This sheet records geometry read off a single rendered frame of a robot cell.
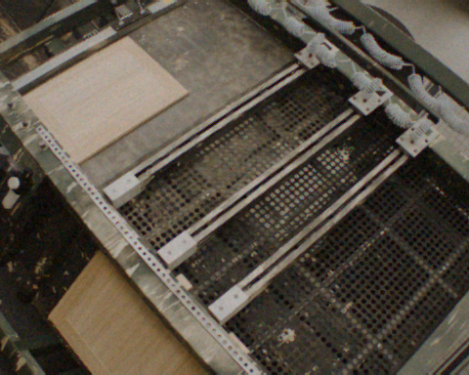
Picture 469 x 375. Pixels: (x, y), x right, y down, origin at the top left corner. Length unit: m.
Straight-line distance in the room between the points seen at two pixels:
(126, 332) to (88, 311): 0.20
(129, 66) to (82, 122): 0.35
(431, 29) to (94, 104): 5.51
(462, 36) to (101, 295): 5.78
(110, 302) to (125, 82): 0.91
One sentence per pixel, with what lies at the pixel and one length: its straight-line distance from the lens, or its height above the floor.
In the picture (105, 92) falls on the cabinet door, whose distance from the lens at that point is 2.41.
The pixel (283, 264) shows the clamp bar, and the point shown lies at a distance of 1.94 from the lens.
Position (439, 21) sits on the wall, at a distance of 7.33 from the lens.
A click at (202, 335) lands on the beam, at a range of 1.85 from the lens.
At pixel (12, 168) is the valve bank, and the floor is 0.74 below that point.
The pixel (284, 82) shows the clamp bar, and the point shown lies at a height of 1.62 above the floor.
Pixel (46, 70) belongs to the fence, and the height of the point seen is 1.03.
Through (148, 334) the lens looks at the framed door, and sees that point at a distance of 2.22.
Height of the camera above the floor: 1.64
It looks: 12 degrees down
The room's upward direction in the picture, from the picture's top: 40 degrees clockwise
